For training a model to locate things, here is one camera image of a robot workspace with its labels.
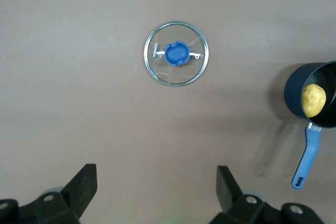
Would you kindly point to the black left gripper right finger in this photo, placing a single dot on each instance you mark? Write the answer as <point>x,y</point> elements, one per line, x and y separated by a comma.
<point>249,211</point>

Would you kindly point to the yellow toy potato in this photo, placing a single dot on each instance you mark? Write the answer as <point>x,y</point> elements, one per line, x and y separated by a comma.
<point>313,100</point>

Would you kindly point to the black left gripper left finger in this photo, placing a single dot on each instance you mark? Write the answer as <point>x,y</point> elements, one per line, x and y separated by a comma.
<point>52,208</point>

